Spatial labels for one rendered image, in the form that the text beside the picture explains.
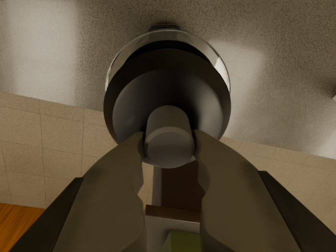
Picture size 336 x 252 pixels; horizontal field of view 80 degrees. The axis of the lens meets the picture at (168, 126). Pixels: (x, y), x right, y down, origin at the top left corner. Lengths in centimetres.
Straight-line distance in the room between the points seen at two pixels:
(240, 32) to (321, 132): 31
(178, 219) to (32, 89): 51
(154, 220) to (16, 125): 143
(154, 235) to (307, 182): 179
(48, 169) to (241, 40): 183
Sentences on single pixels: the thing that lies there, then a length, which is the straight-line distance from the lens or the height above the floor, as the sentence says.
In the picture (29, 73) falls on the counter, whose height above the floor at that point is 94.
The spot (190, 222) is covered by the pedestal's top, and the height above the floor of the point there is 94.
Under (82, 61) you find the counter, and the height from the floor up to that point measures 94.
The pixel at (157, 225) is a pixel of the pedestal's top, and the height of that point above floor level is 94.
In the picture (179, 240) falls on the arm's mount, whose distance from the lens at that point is 69.
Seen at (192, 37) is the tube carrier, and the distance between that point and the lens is 17.
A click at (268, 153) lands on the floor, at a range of 188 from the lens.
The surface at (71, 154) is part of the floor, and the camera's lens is 182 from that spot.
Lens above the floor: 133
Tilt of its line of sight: 61 degrees down
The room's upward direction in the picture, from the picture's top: 177 degrees clockwise
